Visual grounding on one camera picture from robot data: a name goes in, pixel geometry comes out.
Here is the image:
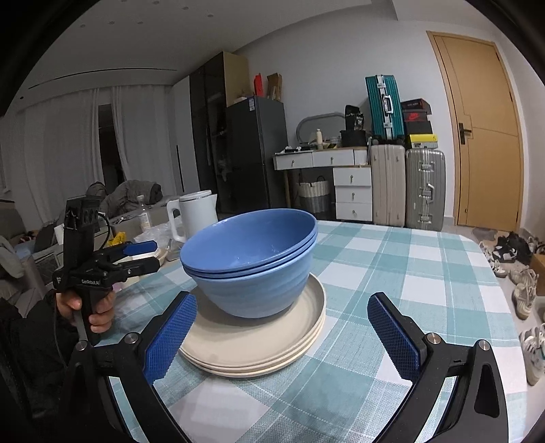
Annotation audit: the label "yellow black shoe box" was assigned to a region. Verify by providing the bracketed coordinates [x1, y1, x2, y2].
[404, 134, 439, 150]

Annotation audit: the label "beige suitcase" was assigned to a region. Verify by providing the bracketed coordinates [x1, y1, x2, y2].
[369, 143, 407, 228]

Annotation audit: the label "cream plate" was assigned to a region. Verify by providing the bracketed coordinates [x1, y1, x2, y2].
[186, 307, 327, 378]
[179, 273, 328, 363]
[182, 298, 328, 371]

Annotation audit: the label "white curtains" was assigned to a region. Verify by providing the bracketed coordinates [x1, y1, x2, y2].
[20, 84, 180, 206]

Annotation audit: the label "silver suitcase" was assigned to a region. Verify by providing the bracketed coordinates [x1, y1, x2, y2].
[404, 148, 447, 232]

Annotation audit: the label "dark grey fridge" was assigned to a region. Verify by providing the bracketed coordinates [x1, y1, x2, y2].
[224, 96, 290, 214]

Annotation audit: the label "clear plastic bottle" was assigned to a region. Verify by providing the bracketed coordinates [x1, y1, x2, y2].
[136, 195, 152, 233]

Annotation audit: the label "black cabinet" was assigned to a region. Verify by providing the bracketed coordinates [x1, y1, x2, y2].
[189, 51, 250, 214]

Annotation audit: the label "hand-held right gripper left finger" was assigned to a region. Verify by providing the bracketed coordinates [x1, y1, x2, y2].
[65, 291, 198, 443]

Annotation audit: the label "black storage box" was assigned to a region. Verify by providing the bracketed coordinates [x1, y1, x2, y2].
[339, 129, 368, 149]

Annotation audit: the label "woven laundry basket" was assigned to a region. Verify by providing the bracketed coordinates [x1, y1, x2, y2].
[296, 179, 331, 213]

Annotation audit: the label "brown cardboard box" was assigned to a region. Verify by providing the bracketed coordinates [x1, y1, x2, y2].
[266, 73, 284, 102]

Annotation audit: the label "teal suitcase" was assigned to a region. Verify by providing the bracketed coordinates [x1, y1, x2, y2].
[364, 74, 405, 141]

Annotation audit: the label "blue bowl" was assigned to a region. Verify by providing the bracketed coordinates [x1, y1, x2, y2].
[183, 232, 320, 280]
[193, 249, 318, 319]
[179, 207, 320, 274]

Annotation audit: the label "white desk with drawers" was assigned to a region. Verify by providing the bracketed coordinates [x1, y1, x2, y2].
[273, 148, 374, 223]

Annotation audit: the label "tan wooden door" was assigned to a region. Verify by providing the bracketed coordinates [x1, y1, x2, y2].
[426, 30, 525, 233]

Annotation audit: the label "white wardrobe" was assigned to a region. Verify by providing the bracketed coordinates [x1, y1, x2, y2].
[172, 76, 201, 197]

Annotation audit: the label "person's left forearm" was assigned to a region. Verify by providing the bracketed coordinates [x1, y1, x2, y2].
[0, 297, 82, 427]

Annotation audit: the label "teal checked tablecloth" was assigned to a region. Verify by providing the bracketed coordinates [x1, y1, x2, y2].
[106, 219, 529, 443]

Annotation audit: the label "grey clothes heap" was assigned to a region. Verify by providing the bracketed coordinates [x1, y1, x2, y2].
[87, 181, 165, 218]

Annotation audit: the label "scattered shoes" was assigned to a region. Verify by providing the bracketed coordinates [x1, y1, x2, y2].
[479, 232, 545, 386]

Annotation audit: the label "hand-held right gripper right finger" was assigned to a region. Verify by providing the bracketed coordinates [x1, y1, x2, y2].
[367, 292, 508, 443]

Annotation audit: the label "person's left hand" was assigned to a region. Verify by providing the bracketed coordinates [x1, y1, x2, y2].
[55, 291, 117, 334]

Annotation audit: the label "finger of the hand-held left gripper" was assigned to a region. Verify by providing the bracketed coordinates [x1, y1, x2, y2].
[115, 256, 163, 279]
[111, 239, 159, 258]

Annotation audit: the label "black printed bag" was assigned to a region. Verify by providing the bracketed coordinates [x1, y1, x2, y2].
[343, 104, 364, 132]

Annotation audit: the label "oval mirror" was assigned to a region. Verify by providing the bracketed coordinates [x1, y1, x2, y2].
[295, 111, 348, 148]

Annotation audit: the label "white electric kettle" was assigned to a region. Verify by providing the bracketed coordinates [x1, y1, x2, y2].
[166, 190, 219, 244]

